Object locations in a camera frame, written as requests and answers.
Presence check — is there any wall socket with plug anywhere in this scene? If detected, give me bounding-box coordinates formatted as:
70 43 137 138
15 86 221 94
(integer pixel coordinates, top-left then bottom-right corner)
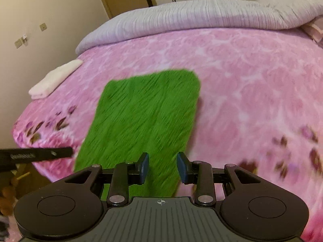
14 34 29 49

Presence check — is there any pink pillow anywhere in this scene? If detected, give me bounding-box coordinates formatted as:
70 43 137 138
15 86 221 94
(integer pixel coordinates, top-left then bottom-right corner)
301 20 323 44

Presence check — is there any pink floral blanket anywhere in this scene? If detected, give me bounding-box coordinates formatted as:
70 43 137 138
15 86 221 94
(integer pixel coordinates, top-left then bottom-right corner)
10 28 323 242

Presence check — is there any brown wooden clutter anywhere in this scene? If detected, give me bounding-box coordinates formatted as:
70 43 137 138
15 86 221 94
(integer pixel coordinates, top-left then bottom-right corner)
0 171 31 218

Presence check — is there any green knitted sweater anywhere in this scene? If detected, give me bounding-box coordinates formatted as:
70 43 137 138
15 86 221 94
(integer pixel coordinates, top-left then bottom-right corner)
73 69 201 197

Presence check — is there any lilac ribbed duvet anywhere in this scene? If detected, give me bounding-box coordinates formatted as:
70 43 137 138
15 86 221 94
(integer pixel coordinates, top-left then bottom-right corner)
75 0 323 55

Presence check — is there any folded white towel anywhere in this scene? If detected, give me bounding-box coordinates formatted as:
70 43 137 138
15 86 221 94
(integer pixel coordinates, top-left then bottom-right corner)
28 59 84 100

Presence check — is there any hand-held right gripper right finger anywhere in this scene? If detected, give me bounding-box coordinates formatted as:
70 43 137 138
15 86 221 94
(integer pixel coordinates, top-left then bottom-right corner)
176 152 262 206

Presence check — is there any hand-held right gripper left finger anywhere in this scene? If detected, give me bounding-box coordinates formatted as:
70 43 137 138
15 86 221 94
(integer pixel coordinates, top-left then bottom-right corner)
64 152 150 206

